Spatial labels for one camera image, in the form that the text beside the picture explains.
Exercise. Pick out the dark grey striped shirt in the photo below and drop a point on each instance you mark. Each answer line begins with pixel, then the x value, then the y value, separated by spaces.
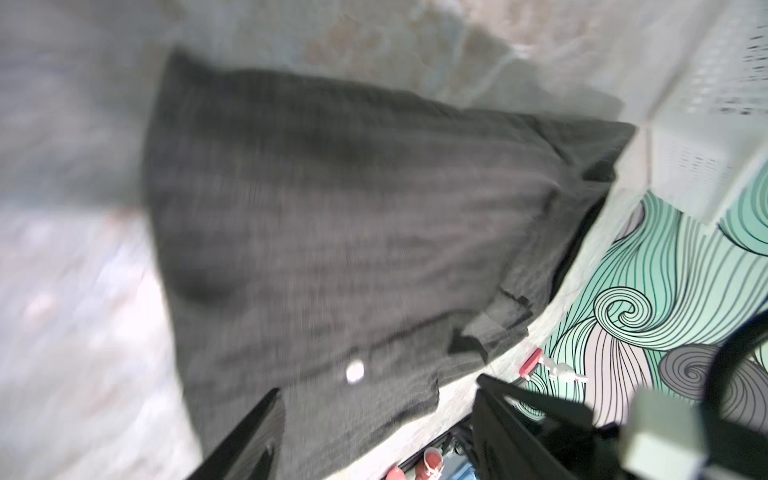
pixel 347 250

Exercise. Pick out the small pink front toy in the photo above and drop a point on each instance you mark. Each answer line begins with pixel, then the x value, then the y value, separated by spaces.
pixel 395 473

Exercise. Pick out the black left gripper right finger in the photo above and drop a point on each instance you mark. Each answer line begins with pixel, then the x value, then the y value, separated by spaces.
pixel 521 434

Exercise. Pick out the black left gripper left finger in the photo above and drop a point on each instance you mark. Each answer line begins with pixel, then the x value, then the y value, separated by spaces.
pixel 240 444

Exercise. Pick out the white plastic mesh basket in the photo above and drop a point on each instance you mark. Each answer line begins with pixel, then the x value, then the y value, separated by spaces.
pixel 708 138

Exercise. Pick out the pink white doll figure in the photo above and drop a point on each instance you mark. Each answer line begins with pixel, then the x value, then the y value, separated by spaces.
pixel 430 466

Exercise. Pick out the white bunny on pink stand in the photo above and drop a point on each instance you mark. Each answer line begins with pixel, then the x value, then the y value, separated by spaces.
pixel 555 370

